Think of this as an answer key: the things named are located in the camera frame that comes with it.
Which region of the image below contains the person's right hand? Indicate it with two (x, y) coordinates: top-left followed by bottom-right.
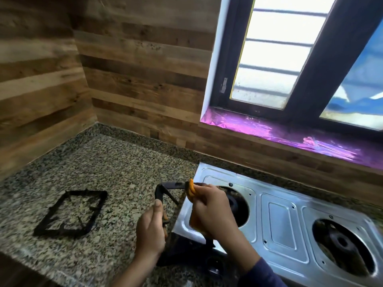
(189, 184), (240, 240)

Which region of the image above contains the person's left hand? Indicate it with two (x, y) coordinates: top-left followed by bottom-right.
(134, 199), (169, 263)

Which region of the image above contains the black square stove pan support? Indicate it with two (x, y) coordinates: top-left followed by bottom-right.
(33, 190), (108, 239)
(154, 181), (216, 248)

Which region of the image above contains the orange scrub sponge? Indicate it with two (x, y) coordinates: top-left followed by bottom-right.
(187, 179), (198, 230)

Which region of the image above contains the person's right forearm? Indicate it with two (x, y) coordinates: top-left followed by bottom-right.
(209, 228), (288, 287)

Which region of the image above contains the person's left forearm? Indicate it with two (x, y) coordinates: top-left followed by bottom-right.
(112, 249), (165, 287)

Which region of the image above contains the black stove burner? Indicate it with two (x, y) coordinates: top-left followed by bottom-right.
(312, 219), (376, 278)
(218, 186), (250, 228)

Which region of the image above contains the stainless steel gas stove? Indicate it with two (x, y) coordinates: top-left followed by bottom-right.
(157, 162), (383, 287)

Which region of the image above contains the purple foil sill cover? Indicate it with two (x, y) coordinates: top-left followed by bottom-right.
(200, 106), (383, 171)

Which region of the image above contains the dark framed window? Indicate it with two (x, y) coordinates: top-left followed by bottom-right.
(209, 0), (383, 132)

